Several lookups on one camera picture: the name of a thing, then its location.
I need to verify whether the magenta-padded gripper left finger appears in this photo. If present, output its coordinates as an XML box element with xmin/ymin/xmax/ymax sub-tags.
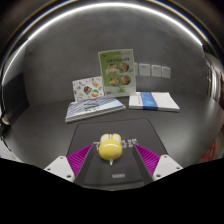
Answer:
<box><xmin>43</xmin><ymin>143</ymin><xmax>95</xmax><ymax>184</ymax></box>

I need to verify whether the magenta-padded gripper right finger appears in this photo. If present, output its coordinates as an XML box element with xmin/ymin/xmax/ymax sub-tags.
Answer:
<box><xmin>132</xmin><ymin>143</ymin><xmax>184</xmax><ymax>183</ymax></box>

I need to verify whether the yellow computer mouse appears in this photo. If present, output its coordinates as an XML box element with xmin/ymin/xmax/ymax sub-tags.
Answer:
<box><xmin>98</xmin><ymin>132</ymin><xmax>123</xmax><ymax>166</ymax></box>

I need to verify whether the dark grey mouse pad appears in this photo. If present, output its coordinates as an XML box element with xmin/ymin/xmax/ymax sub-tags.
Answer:
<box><xmin>66</xmin><ymin>117</ymin><xmax>168</xmax><ymax>188</ymax></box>

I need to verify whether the grey striped book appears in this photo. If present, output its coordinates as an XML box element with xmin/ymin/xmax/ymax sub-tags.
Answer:
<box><xmin>64</xmin><ymin>96</ymin><xmax>127</xmax><ymax>125</ymax></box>

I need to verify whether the white and blue booklet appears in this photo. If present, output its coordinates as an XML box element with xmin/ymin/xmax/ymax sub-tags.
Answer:
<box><xmin>128</xmin><ymin>91</ymin><xmax>181</xmax><ymax>113</ymax></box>

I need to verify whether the white sticker sheet card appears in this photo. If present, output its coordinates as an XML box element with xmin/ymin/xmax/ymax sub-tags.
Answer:
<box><xmin>71</xmin><ymin>75</ymin><xmax>105</xmax><ymax>103</ymax></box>

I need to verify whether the black bag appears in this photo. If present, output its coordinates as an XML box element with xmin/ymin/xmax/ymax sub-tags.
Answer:
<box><xmin>0</xmin><ymin>112</ymin><xmax>12</xmax><ymax>129</ymax></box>

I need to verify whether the black partition panel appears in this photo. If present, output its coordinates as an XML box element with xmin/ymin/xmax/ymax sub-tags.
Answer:
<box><xmin>0</xmin><ymin>79</ymin><xmax>30</xmax><ymax>118</ymax></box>

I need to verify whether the green menu poster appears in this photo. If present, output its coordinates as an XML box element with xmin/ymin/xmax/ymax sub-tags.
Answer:
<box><xmin>97</xmin><ymin>48</ymin><xmax>138</xmax><ymax>99</ymax></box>

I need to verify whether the white wall plates group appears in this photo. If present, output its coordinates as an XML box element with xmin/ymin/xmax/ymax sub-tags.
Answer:
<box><xmin>133</xmin><ymin>62</ymin><xmax>172</xmax><ymax>80</ymax></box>

